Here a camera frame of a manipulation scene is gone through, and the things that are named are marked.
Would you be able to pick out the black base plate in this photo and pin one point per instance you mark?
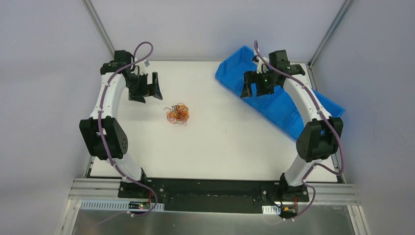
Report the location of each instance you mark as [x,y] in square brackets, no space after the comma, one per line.
[222,196]

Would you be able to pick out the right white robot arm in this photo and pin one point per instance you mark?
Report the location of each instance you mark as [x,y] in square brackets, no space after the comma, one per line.
[320,137]

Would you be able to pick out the aluminium frame rail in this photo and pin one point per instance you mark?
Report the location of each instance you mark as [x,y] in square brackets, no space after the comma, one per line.
[167,189]

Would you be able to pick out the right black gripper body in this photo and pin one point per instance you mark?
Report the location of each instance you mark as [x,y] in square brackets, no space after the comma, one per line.
[256,83]

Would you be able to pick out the blue compartment bin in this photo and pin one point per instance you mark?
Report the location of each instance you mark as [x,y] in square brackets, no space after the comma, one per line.
[278,107]

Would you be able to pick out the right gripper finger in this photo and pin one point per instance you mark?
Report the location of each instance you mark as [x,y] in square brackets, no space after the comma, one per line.
[247,86]
[264,87]

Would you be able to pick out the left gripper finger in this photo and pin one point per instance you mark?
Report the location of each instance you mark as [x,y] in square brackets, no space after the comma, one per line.
[136,95]
[155,90]

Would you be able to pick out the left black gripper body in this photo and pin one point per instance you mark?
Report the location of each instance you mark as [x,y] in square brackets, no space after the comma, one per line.
[144,89]

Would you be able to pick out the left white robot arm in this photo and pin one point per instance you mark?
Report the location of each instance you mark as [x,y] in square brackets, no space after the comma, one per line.
[101,132]

